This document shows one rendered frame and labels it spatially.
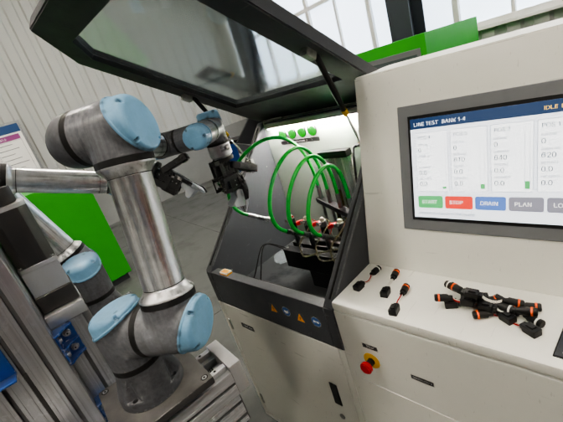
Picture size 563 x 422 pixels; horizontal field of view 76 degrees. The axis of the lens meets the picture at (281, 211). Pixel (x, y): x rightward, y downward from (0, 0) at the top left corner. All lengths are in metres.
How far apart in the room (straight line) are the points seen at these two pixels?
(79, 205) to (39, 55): 3.95
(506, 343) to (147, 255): 0.76
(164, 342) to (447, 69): 0.91
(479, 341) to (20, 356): 1.01
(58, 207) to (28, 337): 3.35
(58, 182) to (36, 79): 6.46
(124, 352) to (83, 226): 3.59
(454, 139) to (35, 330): 1.10
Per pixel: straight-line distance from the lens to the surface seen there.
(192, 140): 1.09
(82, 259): 1.36
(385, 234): 1.17
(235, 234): 1.64
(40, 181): 1.29
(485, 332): 0.95
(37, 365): 1.05
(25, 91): 7.65
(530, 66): 0.99
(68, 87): 7.70
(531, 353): 0.91
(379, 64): 4.07
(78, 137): 0.78
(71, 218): 4.37
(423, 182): 1.07
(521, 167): 0.99
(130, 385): 0.93
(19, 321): 1.03
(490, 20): 5.03
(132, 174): 0.74
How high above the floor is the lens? 1.61
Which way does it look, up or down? 19 degrees down
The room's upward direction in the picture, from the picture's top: 18 degrees counter-clockwise
